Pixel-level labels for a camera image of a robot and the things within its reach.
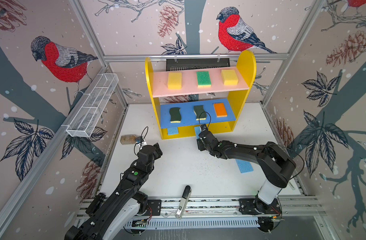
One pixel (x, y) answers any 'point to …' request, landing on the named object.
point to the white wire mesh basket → (84, 121)
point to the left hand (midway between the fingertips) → (153, 145)
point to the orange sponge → (220, 110)
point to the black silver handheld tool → (186, 195)
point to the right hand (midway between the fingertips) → (200, 142)
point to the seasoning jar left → (127, 139)
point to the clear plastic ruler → (291, 185)
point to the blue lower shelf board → (188, 117)
